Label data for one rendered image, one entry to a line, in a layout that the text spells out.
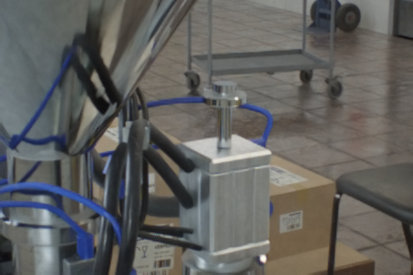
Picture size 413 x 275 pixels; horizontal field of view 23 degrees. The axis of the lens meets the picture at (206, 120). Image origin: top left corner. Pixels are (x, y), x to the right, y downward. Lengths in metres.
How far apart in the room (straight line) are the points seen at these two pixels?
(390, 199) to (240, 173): 2.34
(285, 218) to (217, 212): 3.05
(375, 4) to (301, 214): 5.65
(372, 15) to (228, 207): 8.64
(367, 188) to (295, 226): 0.73
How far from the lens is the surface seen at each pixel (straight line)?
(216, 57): 6.90
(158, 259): 3.48
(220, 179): 0.66
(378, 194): 3.03
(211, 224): 0.66
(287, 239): 3.74
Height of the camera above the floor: 1.60
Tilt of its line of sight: 15 degrees down
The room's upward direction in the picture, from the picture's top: straight up
